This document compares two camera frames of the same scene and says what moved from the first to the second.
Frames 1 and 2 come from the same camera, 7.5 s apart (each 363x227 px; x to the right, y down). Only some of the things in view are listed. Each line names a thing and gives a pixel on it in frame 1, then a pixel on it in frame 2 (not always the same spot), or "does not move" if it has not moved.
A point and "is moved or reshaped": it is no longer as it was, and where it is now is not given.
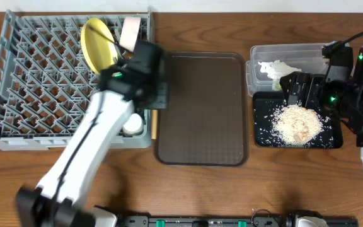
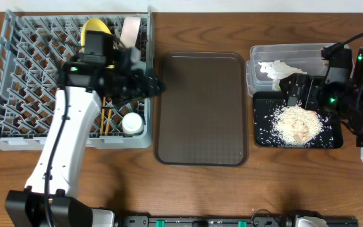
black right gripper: [316, 82] does not move
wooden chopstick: [154, 123] is moved or reshaped
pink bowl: [131, 27] does not move
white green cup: [133, 125] does not move
